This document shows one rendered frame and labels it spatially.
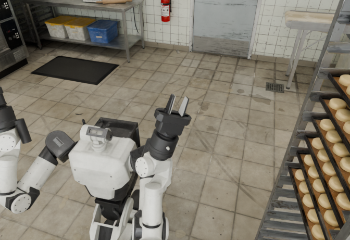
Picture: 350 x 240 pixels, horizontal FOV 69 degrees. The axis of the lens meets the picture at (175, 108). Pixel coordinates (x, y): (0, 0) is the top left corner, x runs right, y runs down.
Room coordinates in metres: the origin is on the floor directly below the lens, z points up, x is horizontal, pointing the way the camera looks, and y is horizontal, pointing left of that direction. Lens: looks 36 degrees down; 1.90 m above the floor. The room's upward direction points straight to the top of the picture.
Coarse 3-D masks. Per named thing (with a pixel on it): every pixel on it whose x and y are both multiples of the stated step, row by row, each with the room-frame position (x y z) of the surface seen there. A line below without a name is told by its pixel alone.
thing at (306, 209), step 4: (296, 180) 0.68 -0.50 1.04; (296, 184) 0.66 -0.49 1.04; (300, 192) 0.63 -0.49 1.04; (300, 196) 0.61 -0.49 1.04; (304, 204) 0.57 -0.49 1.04; (304, 208) 0.56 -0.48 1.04; (308, 208) 0.56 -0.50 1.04; (312, 208) 0.56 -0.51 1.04; (308, 220) 0.51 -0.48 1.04; (308, 224) 0.49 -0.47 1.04; (312, 224) 0.49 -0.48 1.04; (312, 236) 0.45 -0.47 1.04
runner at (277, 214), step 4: (268, 212) 0.76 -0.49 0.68; (272, 212) 0.76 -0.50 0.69; (276, 212) 0.76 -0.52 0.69; (280, 212) 0.76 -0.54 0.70; (284, 212) 0.75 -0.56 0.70; (288, 212) 0.75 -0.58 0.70; (292, 212) 0.75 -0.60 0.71; (268, 216) 0.75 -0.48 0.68; (272, 216) 0.75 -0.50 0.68; (276, 216) 0.75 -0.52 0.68; (280, 216) 0.75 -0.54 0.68; (284, 216) 0.75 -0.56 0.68; (288, 216) 0.75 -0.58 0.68; (292, 216) 0.75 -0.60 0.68; (296, 216) 0.74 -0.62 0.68; (300, 216) 0.74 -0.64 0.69; (292, 220) 0.72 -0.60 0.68; (296, 220) 0.72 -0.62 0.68; (300, 220) 0.72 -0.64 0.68
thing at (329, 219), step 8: (304, 160) 0.70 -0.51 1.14; (312, 160) 0.69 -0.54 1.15; (312, 168) 0.65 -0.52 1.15; (312, 176) 0.62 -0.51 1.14; (312, 184) 0.59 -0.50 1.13; (320, 184) 0.58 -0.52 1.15; (320, 192) 0.56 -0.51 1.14; (320, 200) 0.52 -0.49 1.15; (328, 200) 0.51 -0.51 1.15; (320, 208) 0.50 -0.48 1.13; (328, 208) 0.49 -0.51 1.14; (328, 216) 0.46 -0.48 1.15; (328, 224) 0.44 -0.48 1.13; (336, 224) 0.43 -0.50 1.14; (328, 232) 0.42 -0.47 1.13
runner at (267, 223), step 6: (264, 222) 0.76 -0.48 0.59; (270, 222) 0.76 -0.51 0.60; (276, 222) 0.76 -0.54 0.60; (282, 222) 0.75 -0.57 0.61; (288, 222) 0.75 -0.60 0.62; (276, 228) 0.73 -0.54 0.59; (282, 228) 0.73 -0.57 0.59; (288, 228) 0.73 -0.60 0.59; (294, 228) 0.73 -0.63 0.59; (300, 228) 0.73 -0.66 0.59
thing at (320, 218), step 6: (300, 156) 0.73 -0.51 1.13; (300, 162) 0.69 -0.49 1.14; (306, 174) 0.64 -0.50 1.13; (306, 180) 0.61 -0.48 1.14; (312, 192) 0.56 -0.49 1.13; (312, 198) 0.53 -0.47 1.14; (318, 210) 0.49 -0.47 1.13; (318, 216) 0.47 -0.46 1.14; (324, 228) 0.43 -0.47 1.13; (324, 234) 0.41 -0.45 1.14
